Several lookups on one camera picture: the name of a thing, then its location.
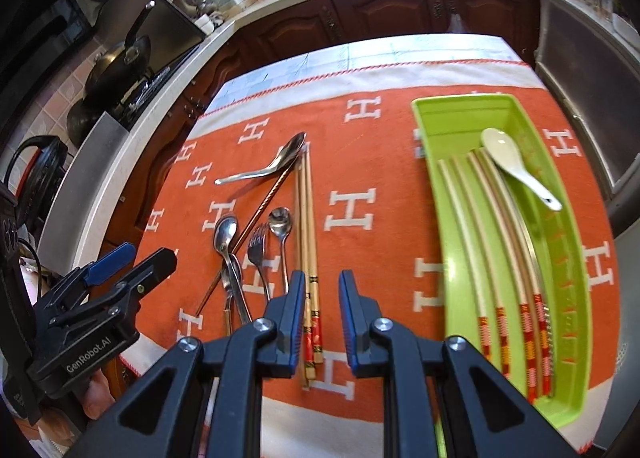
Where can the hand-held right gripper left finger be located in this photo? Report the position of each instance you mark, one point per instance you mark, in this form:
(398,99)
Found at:
(299,308)

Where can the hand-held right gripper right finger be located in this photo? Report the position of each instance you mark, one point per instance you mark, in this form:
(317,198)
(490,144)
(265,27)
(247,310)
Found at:
(347,318)

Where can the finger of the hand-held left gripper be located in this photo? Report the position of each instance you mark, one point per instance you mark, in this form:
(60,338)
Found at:
(152,265)
(107,262)

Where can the metal fork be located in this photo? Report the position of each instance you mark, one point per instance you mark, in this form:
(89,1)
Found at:
(256,245)

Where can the large metal spoon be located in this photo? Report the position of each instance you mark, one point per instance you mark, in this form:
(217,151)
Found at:
(225,233)

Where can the small metal spoon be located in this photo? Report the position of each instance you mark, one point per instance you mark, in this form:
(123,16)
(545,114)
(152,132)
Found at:
(279,220)

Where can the brown wooden chopstick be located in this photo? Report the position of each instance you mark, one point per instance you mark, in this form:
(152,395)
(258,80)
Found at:
(300,218)
(310,218)

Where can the twisted metal chopstick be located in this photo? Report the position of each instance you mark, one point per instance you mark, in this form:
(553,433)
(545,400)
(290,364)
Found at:
(265,211)
(549,343)

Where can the red striped chopstick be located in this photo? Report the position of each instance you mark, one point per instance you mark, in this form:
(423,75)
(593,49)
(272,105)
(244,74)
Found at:
(482,323)
(502,333)
(527,338)
(540,318)

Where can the green plastic tray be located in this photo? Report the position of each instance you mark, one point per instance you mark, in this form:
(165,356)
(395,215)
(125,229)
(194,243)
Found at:
(450,128)

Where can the white ceramic spoon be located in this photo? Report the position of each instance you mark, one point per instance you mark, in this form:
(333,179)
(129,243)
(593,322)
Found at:
(500,148)

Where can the person's left hand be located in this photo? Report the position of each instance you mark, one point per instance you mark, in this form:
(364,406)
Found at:
(100,393)

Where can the steel splash guard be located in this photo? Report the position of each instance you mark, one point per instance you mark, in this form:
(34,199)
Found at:
(80,198)
(160,18)

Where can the black pot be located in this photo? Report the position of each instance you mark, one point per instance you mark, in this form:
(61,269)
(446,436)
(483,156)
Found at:
(82,121)

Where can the metal soup spoon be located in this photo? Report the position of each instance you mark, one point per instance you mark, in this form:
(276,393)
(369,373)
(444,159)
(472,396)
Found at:
(290,151)

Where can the orange patterned blanket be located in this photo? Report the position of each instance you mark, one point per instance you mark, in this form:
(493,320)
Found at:
(380,163)

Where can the gas stove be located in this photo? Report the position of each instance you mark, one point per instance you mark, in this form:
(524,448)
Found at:
(145,88)

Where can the dark wok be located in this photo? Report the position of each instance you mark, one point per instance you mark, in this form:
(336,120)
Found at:
(117,68)

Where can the white kitchen countertop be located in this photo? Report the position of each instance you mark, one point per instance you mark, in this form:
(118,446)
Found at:
(220,38)

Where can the pale grid tablecloth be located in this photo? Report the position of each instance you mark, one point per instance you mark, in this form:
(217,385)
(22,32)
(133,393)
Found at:
(350,56)

